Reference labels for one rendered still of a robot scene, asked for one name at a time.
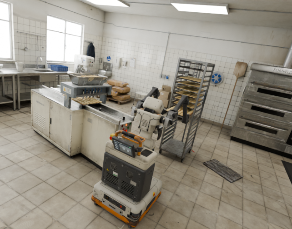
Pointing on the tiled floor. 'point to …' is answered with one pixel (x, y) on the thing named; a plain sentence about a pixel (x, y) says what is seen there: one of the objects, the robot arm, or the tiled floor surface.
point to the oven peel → (239, 70)
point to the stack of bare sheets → (223, 170)
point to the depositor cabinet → (57, 122)
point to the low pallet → (118, 100)
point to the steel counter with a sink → (44, 74)
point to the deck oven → (269, 111)
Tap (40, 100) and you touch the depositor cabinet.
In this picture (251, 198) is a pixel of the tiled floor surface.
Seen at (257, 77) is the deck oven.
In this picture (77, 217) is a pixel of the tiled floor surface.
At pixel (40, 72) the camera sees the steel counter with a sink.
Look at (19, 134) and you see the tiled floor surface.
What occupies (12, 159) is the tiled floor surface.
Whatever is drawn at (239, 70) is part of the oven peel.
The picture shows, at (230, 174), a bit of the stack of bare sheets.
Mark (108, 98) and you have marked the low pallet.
